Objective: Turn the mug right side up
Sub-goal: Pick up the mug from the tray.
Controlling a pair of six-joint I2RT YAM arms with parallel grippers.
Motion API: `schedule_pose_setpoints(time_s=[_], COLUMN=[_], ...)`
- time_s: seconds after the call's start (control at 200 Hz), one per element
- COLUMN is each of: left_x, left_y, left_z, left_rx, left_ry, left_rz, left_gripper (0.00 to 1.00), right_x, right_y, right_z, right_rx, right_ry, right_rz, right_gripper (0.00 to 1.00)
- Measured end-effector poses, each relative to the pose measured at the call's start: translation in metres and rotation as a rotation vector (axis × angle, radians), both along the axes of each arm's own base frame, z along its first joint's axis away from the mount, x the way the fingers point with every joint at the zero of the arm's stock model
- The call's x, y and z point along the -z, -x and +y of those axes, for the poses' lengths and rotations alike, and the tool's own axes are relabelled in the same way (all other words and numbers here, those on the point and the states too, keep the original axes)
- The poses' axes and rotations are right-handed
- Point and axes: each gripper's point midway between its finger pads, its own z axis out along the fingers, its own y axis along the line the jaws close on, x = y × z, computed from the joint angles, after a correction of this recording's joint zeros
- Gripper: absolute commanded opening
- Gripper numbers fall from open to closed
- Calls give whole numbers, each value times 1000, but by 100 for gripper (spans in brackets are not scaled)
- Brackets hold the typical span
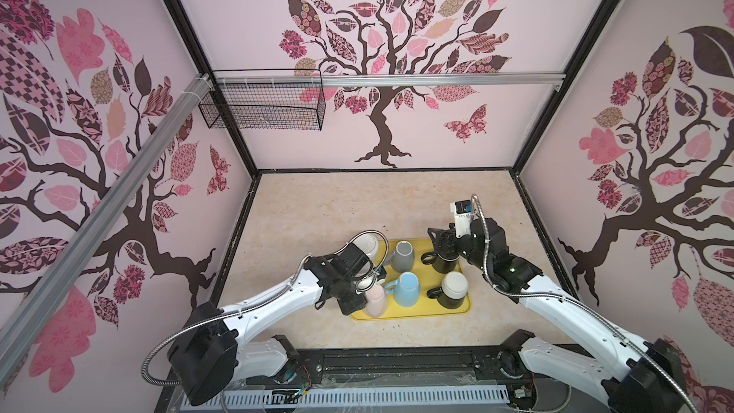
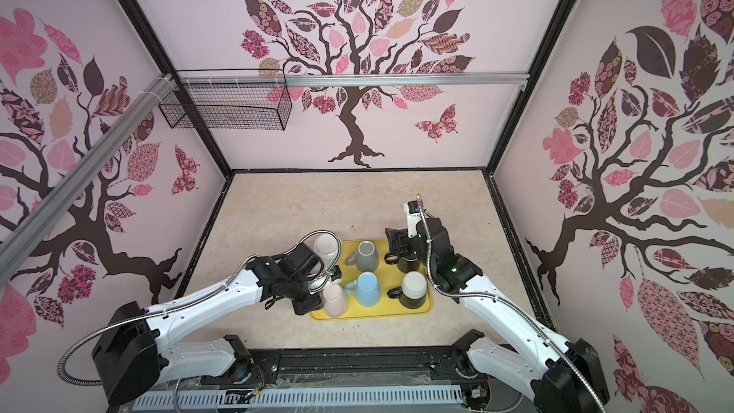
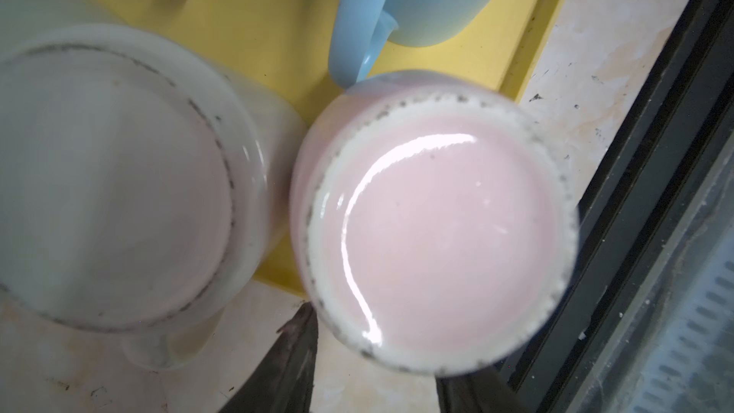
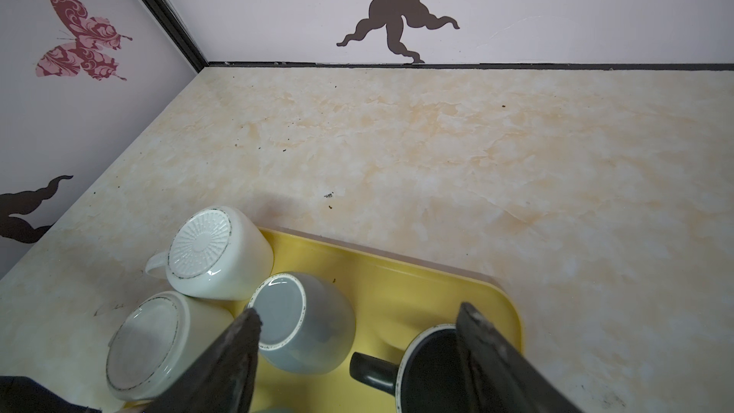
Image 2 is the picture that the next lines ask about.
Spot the pale pink mug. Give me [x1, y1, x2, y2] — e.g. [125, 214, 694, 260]
[321, 285, 349, 319]

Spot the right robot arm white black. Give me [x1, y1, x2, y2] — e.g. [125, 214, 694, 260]
[385, 218, 610, 412]

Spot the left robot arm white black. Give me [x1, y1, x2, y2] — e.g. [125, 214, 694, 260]
[92, 243, 325, 406]

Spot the all black mug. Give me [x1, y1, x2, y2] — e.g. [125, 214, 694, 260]
[384, 252, 421, 275]

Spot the grey mug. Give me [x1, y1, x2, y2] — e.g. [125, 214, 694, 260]
[345, 240, 380, 273]

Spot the white ribbed-base mug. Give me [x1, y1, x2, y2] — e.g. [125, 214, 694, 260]
[313, 233, 339, 264]

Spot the black mug white base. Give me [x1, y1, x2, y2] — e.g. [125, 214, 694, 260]
[387, 272, 427, 310]

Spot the light blue mug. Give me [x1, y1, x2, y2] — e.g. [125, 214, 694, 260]
[343, 272, 382, 308]

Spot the yellow plastic tray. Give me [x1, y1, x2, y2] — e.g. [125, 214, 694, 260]
[309, 238, 434, 322]

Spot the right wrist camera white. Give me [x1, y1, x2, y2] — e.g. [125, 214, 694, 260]
[403, 200, 422, 238]

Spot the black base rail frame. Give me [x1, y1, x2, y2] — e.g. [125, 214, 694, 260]
[105, 343, 603, 413]

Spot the black wire basket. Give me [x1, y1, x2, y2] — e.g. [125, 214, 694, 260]
[158, 69, 294, 131]

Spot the back aluminium rail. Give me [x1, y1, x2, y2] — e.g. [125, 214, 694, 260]
[180, 72, 529, 88]

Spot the aluminium rail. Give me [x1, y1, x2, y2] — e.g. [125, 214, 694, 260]
[180, 72, 529, 88]
[1, 75, 175, 284]

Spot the white slotted cable duct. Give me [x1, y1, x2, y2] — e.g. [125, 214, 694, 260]
[130, 385, 464, 412]

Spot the left aluminium rail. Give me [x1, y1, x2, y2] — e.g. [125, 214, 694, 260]
[1, 75, 175, 284]

